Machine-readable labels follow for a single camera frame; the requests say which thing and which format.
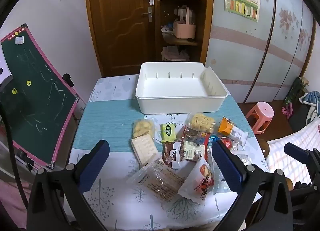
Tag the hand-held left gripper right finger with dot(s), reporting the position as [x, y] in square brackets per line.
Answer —
[226, 163]

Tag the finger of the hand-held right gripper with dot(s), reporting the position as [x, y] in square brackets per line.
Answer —
[296, 149]

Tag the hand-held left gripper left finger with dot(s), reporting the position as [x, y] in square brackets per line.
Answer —
[95, 163]

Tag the white and red packet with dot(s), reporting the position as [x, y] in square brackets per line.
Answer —
[200, 182]

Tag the orange and white packet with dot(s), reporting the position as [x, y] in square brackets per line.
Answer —
[230, 130]

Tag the yellow puffed cracker packet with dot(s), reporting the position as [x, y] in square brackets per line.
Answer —
[202, 122]
[142, 127]

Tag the white wafer packet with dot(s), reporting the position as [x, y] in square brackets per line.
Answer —
[145, 149]

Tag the brown chocolate snack packet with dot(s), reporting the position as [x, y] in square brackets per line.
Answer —
[170, 154]

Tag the clear text printed packet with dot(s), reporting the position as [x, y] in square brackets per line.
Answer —
[160, 179]

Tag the white plastic storage bin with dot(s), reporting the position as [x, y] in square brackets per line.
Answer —
[175, 90]

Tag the plaid bed sheet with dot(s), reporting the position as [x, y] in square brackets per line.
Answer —
[300, 135]

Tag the small clear packet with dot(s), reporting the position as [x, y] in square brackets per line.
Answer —
[241, 157]

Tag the clear red nut packet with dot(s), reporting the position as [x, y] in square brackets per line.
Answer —
[228, 143]

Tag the blue wrapped candy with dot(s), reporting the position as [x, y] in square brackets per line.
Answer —
[212, 139]

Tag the dark storage box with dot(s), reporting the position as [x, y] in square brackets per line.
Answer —
[300, 118]

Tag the brown wooden chair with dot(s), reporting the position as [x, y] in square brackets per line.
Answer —
[263, 147]

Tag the brown and white packet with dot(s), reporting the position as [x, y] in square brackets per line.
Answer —
[191, 151]

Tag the teal striped table mat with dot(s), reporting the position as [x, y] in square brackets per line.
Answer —
[107, 125]

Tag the red and dark packet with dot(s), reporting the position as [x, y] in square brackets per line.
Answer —
[193, 134]

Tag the pink plastic stool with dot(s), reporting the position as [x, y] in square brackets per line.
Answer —
[261, 114]

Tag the blue and white cloth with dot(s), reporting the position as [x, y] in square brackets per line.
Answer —
[311, 98]

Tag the green bag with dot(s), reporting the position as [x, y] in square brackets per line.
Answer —
[295, 93]

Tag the green snack packet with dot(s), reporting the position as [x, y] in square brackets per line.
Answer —
[168, 133]

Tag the pink framed chalkboard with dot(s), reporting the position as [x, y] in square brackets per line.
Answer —
[37, 100]

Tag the floral sliding door wardrobe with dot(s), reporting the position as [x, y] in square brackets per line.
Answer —
[250, 53]

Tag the folded pink cloth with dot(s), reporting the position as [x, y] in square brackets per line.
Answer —
[175, 54]

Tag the wooden corner shelf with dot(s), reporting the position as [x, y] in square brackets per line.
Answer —
[185, 43]

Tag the brown wooden door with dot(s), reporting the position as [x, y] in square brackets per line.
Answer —
[120, 20]

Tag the colourful wall poster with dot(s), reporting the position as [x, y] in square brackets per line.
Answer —
[242, 1]

